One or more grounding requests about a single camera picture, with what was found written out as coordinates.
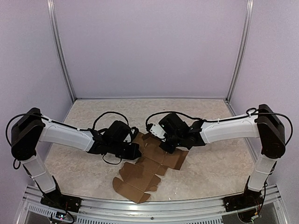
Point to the brown cardboard box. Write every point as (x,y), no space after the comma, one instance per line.
(138,180)

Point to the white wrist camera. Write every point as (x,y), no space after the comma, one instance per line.
(133,132)
(157,131)

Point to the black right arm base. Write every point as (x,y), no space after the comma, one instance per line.
(246,199)

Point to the front aluminium frame rail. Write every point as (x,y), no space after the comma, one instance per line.
(210,210)

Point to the aluminium frame post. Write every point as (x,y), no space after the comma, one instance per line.
(241,50)
(59,49)

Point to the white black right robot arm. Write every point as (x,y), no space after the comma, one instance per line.
(262,123)

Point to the right aluminium frame post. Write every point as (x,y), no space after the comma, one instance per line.
(241,50)

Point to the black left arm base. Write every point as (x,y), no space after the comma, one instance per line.
(61,201)

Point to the left aluminium frame post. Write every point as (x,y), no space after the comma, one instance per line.
(59,49)

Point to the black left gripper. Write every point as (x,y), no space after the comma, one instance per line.
(135,149)

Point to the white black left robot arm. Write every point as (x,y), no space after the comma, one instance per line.
(32,127)

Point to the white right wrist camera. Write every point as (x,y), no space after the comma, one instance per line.
(157,131)

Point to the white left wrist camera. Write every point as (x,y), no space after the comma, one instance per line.
(133,132)

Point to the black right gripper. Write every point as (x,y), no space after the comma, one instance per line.
(169,149)

